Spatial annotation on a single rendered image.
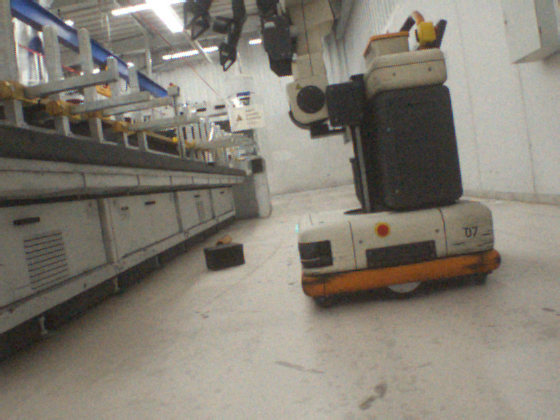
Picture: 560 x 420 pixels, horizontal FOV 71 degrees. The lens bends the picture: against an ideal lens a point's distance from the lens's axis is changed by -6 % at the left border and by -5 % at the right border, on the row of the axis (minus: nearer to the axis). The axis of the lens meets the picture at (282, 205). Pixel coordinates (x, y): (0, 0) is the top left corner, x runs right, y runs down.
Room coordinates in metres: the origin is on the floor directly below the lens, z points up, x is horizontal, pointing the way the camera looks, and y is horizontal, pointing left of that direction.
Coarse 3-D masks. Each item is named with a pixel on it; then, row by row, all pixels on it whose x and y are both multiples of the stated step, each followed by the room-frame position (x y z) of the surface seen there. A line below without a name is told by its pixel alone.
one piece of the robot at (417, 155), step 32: (384, 64) 1.34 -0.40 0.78; (416, 64) 1.34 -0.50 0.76; (384, 96) 1.35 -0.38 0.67; (416, 96) 1.34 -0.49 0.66; (448, 96) 1.34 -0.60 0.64; (352, 128) 1.61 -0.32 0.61; (384, 128) 1.35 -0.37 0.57; (416, 128) 1.34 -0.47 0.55; (448, 128) 1.33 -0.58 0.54; (352, 160) 1.72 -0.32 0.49; (384, 160) 1.38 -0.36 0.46; (416, 160) 1.34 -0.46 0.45; (448, 160) 1.33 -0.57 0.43; (384, 192) 1.45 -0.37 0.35; (416, 192) 1.34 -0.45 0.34; (448, 192) 1.34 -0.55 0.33
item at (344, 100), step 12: (336, 84) 1.42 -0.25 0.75; (348, 84) 1.42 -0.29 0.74; (360, 84) 1.42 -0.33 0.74; (336, 96) 1.42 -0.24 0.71; (348, 96) 1.42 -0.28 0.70; (360, 96) 1.42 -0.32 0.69; (336, 108) 1.42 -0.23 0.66; (348, 108) 1.42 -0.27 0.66; (360, 108) 1.42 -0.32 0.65; (324, 120) 1.56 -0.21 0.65; (336, 120) 1.42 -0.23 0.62; (348, 120) 1.42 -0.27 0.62; (360, 120) 1.42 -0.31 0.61; (312, 132) 1.56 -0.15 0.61; (324, 132) 1.56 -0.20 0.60; (336, 132) 1.57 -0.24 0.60; (348, 132) 1.54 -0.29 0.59
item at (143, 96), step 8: (120, 96) 1.40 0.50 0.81; (128, 96) 1.40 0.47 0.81; (136, 96) 1.40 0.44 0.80; (144, 96) 1.40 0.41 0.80; (80, 104) 1.41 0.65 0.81; (88, 104) 1.41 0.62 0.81; (96, 104) 1.41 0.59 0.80; (104, 104) 1.40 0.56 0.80; (112, 104) 1.40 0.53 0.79; (120, 104) 1.41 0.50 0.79; (128, 104) 1.43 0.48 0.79; (40, 112) 1.42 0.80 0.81; (72, 112) 1.41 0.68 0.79; (80, 112) 1.42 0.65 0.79; (88, 112) 1.43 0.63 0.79; (40, 120) 1.42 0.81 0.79
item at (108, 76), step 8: (96, 72) 1.15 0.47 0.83; (104, 72) 1.15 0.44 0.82; (112, 72) 1.15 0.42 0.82; (56, 80) 1.16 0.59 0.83; (64, 80) 1.15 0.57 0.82; (72, 80) 1.15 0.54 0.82; (80, 80) 1.15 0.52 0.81; (88, 80) 1.15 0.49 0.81; (96, 80) 1.15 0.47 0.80; (104, 80) 1.15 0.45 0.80; (112, 80) 1.16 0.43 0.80; (24, 88) 1.16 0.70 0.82; (32, 88) 1.16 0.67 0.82; (40, 88) 1.16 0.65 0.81; (48, 88) 1.16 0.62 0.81; (56, 88) 1.16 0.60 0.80; (64, 88) 1.15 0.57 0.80; (72, 88) 1.16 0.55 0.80; (80, 88) 1.17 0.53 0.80; (32, 96) 1.17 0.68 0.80; (40, 96) 1.18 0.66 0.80; (0, 104) 1.18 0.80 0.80
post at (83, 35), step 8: (80, 32) 1.62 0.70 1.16; (88, 32) 1.65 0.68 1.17; (80, 40) 1.62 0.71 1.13; (88, 40) 1.64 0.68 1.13; (80, 48) 1.62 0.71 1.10; (88, 48) 1.63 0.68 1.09; (80, 56) 1.62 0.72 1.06; (88, 56) 1.62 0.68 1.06; (88, 64) 1.62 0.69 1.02; (88, 72) 1.62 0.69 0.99; (88, 88) 1.62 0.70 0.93; (88, 96) 1.62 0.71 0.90; (96, 96) 1.64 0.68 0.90; (88, 120) 1.62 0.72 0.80; (96, 120) 1.62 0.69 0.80; (96, 128) 1.62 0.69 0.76; (96, 136) 1.62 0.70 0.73
